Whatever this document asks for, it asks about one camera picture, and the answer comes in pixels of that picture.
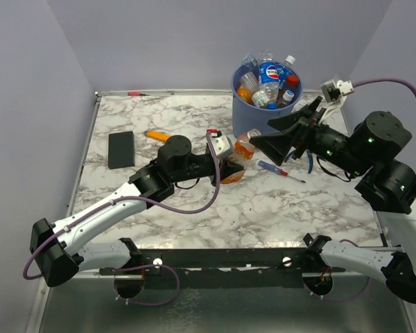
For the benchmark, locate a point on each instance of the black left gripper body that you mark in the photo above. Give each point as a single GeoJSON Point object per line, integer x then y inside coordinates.
{"type": "Point", "coordinates": [209, 170]}

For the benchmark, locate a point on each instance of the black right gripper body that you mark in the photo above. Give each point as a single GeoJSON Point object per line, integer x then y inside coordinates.
{"type": "Point", "coordinates": [321, 137]}

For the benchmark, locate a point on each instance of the orange bottle white cap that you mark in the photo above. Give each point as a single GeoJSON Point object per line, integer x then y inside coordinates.
{"type": "Point", "coordinates": [243, 149]}

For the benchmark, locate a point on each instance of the clear bottle white cap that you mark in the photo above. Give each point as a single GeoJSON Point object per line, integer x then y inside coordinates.
{"type": "Point", "coordinates": [285, 98]}

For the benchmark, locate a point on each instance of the red cap tea bottle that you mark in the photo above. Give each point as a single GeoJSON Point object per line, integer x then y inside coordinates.
{"type": "Point", "coordinates": [291, 83]}

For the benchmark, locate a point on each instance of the orange bottle front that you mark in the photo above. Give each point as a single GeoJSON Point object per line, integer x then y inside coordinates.
{"type": "Point", "coordinates": [244, 94]}

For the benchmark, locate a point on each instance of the blue label water bottle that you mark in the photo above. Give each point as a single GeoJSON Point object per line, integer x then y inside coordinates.
{"type": "Point", "coordinates": [284, 69]}

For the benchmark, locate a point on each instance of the green cap bottle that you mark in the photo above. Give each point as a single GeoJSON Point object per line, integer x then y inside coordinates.
{"type": "Point", "coordinates": [262, 90]}

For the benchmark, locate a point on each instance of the small clear crushed bottle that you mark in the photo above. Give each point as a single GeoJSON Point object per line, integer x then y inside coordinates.
{"type": "Point", "coordinates": [249, 61]}

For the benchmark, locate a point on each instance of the Pepsi bottle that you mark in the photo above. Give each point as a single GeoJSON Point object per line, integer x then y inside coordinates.
{"type": "Point", "coordinates": [268, 75]}

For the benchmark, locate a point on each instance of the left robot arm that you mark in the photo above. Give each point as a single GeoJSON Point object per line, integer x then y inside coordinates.
{"type": "Point", "coordinates": [148, 187]}

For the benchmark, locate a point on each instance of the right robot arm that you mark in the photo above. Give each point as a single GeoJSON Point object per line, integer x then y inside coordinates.
{"type": "Point", "coordinates": [388, 185]}

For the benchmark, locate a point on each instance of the blue plastic bin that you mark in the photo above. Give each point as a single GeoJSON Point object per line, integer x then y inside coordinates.
{"type": "Point", "coordinates": [246, 116]}

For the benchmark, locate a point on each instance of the orange utility knife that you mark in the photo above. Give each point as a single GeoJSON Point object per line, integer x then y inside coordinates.
{"type": "Point", "coordinates": [161, 137]}

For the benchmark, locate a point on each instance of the black box left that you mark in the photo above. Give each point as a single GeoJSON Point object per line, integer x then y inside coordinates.
{"type": "Point", "coordinates": [121, 150]}

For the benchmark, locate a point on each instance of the red marker pen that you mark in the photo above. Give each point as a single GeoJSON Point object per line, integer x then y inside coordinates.
{"type": "Point", "coordinates": [132, 93]}

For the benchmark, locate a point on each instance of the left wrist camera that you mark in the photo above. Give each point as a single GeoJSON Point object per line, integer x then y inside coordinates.
{"type": "Point", "coordinates": [223, 147]}

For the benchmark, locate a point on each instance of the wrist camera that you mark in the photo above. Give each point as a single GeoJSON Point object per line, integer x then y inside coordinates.
{"type": "Point", "coordinates": [223, 147]}
{"type": "Point", "coordinates": [335, 92]}

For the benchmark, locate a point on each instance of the blue handled pliers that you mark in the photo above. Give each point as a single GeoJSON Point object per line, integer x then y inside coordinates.
{"type": "Point", "coordinates": [309, 156]}

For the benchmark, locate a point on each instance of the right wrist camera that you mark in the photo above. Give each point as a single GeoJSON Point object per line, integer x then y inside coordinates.
{"type": "Point", "coordinates": [335, 92]}

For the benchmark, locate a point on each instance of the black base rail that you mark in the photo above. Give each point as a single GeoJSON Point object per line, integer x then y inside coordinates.
{"type": "Point", "coordinates": [134, 269]}

